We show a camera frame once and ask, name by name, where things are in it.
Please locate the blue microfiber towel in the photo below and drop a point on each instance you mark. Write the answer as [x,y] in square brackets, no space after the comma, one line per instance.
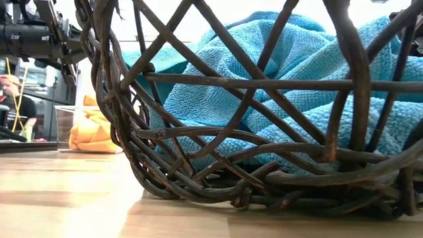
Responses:
[224,56]
[381,71]
[287,130]

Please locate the person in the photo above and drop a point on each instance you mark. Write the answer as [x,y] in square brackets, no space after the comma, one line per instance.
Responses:
[29,110]

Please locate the black tripod stand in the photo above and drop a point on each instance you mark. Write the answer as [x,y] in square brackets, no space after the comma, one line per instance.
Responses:
[53,109]

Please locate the small green object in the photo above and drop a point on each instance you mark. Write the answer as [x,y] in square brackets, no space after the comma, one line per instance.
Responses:
[29,134]

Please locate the dark woven wicker basket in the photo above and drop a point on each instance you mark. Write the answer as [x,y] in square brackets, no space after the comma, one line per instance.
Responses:
[355,82]

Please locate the clear plastic bin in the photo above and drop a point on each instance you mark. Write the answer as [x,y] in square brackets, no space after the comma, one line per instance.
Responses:
[62,125]

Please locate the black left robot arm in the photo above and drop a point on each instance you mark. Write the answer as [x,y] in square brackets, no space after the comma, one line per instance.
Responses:
[23,41]

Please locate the black aluminium table frame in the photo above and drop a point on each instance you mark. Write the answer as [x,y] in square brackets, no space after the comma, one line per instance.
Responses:
[29,147]

